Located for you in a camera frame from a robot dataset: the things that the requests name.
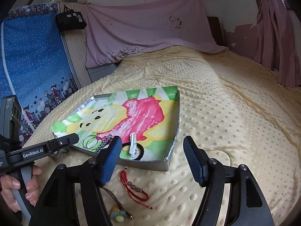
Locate white hair clip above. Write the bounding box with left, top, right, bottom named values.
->
left=129, top=132, right=138, bottom=158

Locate black hair tie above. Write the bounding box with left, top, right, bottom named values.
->
left=121, top=142, right=144, bottom=162

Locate left hand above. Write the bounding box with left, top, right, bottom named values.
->
left=0, top=165, right=43, bottom=213

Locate grey hair claw clip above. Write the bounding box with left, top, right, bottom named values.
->
left=50, top=147, right=69, bottom=162

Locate yellow dotted bed blanket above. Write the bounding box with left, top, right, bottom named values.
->
left=27, top=47, right=300, bottom=225

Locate blue patterned wardrobe cover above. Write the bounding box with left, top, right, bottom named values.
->
left=1, top=3, right=78, bottom=144

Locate grey metal tray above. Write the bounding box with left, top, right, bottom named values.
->
left=51, top=85, right=181, bottom=172

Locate colourful bear drawing paper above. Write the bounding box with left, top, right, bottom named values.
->
left=51, top=86, right=180, bottom=162

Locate wooden headboard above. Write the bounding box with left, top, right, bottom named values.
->
left=57, top=0, right=93, bottom=89

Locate black tote bag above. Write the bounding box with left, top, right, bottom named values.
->
left=55, top=6, right=87, bottom=33

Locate pink curtain right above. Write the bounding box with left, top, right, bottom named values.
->
left=255, top=0, right=300, bottom=88

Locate pink sheet on headboard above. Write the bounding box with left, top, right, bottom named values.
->
left=85, top=0, right=226, bottom=68

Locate brown cord bead pendant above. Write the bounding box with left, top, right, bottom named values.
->
left=100, top=187, right=133, bottom=223

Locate silver hoop ring left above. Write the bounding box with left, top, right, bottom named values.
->
left=82, top=134, right=98, bottom=149

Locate red string bracelet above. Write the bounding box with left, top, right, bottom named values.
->
left=119, top=167, right=154, bottom=210

